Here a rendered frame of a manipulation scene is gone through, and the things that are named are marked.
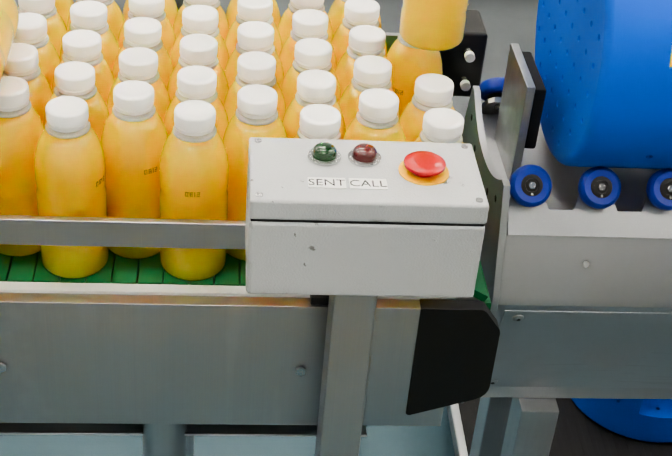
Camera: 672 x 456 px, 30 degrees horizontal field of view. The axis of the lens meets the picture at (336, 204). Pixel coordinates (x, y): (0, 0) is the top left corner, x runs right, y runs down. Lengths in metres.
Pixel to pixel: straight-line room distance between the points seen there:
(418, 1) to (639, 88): 0.23
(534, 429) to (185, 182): 0.61
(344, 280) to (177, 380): 0.29
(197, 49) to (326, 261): 0.32
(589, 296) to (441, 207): 0.39
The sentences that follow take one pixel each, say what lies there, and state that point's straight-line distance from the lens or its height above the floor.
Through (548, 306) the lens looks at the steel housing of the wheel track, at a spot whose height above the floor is 0.83.
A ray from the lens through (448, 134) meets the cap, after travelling 1.19.
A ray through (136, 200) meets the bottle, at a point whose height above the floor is 0.97.
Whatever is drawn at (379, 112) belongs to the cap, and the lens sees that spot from 1.21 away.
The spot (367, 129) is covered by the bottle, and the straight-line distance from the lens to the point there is 1.22.
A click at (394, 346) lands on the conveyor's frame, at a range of 1.28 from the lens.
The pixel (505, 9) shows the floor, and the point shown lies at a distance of 3.99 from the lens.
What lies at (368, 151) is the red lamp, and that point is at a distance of 1.08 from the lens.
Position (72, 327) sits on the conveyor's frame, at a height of 0.87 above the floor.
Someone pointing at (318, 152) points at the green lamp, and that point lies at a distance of 1.08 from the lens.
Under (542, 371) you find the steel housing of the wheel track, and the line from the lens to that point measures 1.53.
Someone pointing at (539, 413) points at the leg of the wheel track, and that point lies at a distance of 1.57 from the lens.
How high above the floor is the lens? 1.68
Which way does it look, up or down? 35 degrees down
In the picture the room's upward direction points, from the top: 5 degrees clockwise
